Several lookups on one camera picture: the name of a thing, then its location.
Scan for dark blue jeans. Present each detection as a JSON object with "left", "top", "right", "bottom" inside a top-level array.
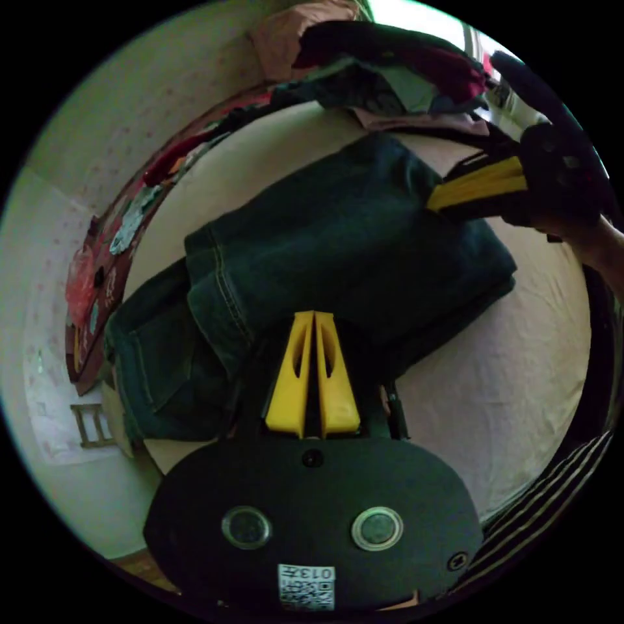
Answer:
[{"left": 103, "top": 131, "right": 519, "bottom": 445}]

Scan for window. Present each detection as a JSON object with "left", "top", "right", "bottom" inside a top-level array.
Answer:
[{"left": 460, "top": 23, "right": 530, "bottom": 120}]

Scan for person's right hand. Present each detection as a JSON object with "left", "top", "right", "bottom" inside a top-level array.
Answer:
[{"left": 565, "top": 215, "right": 624, "bottom": 280}]

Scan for pile of clothes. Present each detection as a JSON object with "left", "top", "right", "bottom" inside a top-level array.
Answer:
[{"left": 291, "top": 21, "right": 496, "bottom": 143}]

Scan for pink pillow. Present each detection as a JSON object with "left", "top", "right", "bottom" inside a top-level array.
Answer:
[{"left": 247, "top": 0, "right": 364, "bottom": 85}]

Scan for person's body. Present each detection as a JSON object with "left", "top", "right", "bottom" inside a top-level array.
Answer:
[{"left": 446, "top": 428, "right": 616, "bottom": 598}]

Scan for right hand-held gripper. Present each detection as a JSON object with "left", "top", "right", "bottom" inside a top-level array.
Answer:
[{"left": 425, "top": 122, "right": 608, "bottom": 231}]

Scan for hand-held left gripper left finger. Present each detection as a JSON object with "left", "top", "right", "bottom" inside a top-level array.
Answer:
[{"left": 265, "top": 311, "right": 315, "bottom": 436}]

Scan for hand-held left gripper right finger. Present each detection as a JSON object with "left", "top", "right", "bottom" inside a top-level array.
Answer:
[{"left": 315, "top": 311, "right": 362, "bottom": 437}]

